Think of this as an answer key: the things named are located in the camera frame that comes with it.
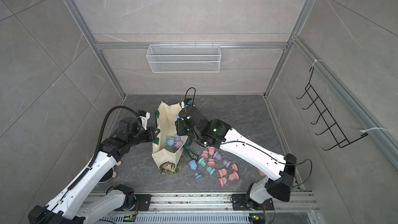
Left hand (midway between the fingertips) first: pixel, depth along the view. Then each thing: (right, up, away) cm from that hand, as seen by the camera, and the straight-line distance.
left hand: (161, 128), depth 77 cm
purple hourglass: (+7, -11, +10) cm, 16 cm away
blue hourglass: (+2, -9, +11) cm, 14 cm away
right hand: (+10, +3, -9) cm, 14 cm away
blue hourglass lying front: (+18, -26, +2) cm, 32 cm away
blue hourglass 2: (+15, -21, +7) cm, 27 cm away
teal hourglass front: (+25, -23, +5) cm, 34 cm away
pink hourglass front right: (+37, -26, +3) cm, 45 cm away
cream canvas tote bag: (-3, -1, +20) cm, 20 cm away
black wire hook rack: (+75, -2, -18) cm, 77 cm away
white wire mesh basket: (+9, +43, +24) cm, 50 cm away
